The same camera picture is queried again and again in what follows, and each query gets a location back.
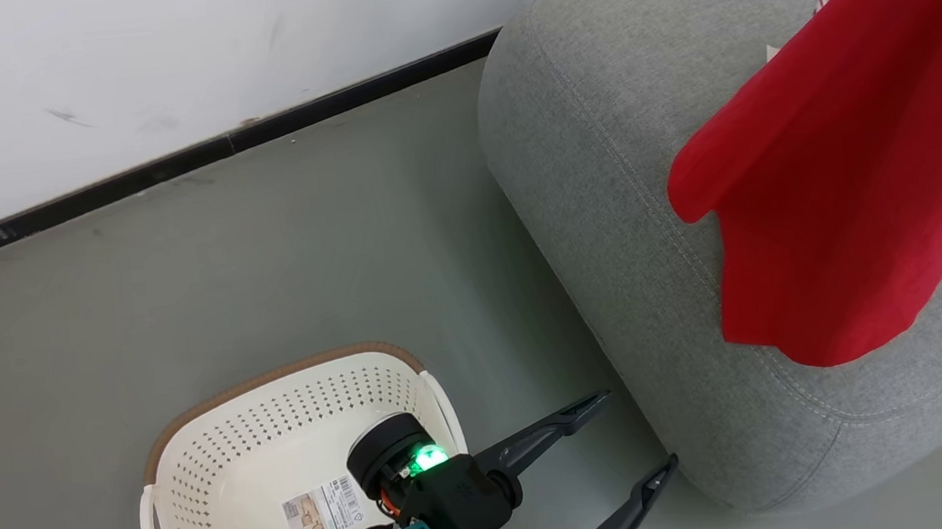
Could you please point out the paper barcode label sticker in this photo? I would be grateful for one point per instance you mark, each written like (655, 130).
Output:
(322, 512)

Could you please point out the black baseboard strip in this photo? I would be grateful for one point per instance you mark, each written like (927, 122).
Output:
(173, 167)

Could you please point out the red garment white striped cuffs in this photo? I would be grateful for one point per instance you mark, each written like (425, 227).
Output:
(856, 180)

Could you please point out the grey fabric sofa seat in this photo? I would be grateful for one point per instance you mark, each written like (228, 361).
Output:
(615, 158)

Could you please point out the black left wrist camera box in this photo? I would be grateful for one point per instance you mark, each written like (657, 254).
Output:
(458, 504)

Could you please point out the black cylindrical motor unit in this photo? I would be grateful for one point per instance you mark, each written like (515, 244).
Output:
(381, 451)

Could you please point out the cream perforated laundry basket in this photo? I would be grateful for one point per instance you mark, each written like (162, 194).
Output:
(235, 490)

